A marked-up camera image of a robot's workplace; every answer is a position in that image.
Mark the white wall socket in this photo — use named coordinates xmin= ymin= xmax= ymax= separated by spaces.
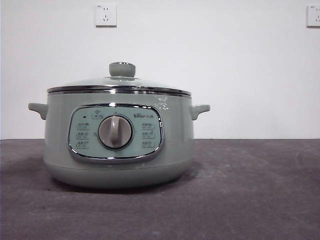
xmin=95 ymin=4 xmax=118 ymax=28
xmin=306 ymin=4 xmax=320 ymax=28

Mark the glass lid with green knob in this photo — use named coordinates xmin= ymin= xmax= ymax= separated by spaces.
xmin=47 ymin=62 xmax=192 ymax=96

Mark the pale green electric cooking pot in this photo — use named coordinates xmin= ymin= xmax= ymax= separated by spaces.
xmin=27 ymin=91 xmax=211 ymax=189

